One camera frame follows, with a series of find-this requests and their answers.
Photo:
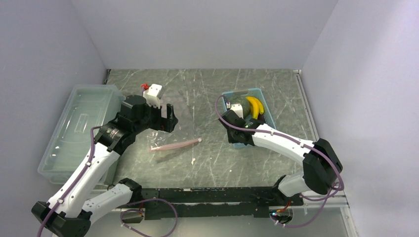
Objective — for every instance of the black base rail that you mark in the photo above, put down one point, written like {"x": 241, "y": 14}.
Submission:
{"x": 257, "y": 202}

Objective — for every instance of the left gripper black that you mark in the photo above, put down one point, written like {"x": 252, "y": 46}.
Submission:
{"x": 161, "y": 124}

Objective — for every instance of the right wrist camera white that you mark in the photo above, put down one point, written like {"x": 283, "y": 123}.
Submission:
{"x": 238, "y": 110}

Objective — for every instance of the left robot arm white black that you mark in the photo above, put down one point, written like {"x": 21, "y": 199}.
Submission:
{"x": 69, "y": 212}

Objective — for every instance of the light blue plastic basket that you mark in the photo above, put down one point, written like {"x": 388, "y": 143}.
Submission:
{"x": 266, "y": 111}

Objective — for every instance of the green netted melon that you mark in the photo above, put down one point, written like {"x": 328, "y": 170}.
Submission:
{"x": 243, "y": 101}

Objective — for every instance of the clear plastic storage bin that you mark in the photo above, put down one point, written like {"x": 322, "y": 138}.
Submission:
{"x": 88, "y": 106}

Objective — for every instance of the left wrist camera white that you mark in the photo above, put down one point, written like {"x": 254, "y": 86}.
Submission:
{"x": 153, "y": 94}

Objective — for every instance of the yellow banana bunch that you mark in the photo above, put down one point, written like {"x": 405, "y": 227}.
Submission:
{"x": 256, "y": 107}

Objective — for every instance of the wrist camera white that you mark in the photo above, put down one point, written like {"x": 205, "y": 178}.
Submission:
{"x": 238, "y": 110}
{"x": 153, "y": 94}

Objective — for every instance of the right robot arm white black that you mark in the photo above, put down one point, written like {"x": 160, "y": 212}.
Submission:
{"x": 321, "y": 167}

